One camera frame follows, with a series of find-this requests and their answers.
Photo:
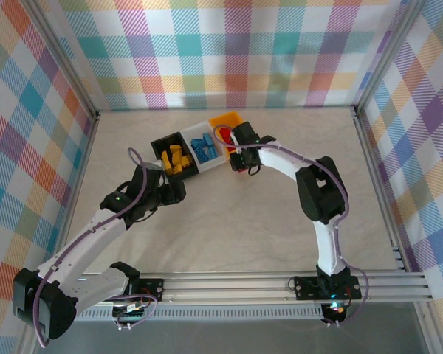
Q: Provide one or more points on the yellow lego brick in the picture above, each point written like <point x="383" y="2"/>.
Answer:
<point x="175" y="170"/>
<point x="175" y="149"/>
<point x="165" y="158"/>
<point x="176" y="158"/>
<point x="186" y="160"/>

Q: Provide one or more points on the white plastic bin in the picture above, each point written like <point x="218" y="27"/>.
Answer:
<point x="212" y="166"/>

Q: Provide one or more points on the orange plastic bin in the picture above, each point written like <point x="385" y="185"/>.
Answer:
<point x="225" y="118"/>

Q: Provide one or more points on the black plastic bin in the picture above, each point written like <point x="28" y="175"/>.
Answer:
<point x="168" y="141"/>

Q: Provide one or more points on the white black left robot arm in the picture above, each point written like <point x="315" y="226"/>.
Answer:
<point x="88" y="239"/>

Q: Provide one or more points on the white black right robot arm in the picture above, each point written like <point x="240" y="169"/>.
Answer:
<point x="280" y="160"/>

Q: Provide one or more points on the grey metal panel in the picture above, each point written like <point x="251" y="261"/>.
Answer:
<point x="225" y="339"/>

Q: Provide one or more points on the long aluminium base rail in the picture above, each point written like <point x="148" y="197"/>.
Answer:
<point x="225" y="285"/>

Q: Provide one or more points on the aluminium frame post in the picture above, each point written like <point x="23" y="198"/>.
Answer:
<point x="385" y="55"/>
<point x="67" y="62"/>

